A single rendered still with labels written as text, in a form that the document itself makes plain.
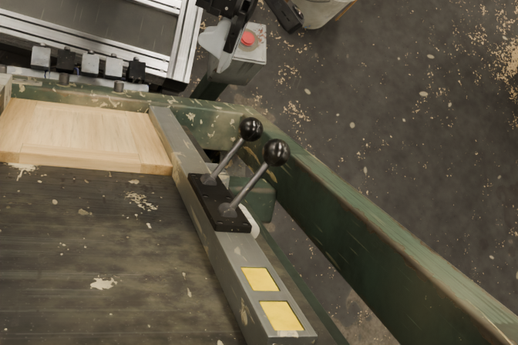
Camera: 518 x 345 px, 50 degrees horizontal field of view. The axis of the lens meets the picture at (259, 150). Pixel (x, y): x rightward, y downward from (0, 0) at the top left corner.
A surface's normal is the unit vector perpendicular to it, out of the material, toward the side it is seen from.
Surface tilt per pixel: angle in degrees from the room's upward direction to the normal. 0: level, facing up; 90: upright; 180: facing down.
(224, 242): 58
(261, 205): 32
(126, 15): 0
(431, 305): 90
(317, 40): 0
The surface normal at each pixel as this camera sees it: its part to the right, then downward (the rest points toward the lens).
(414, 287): -0.94, -0.10
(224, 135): 0.29, 0.29
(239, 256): 0.18, -0.95
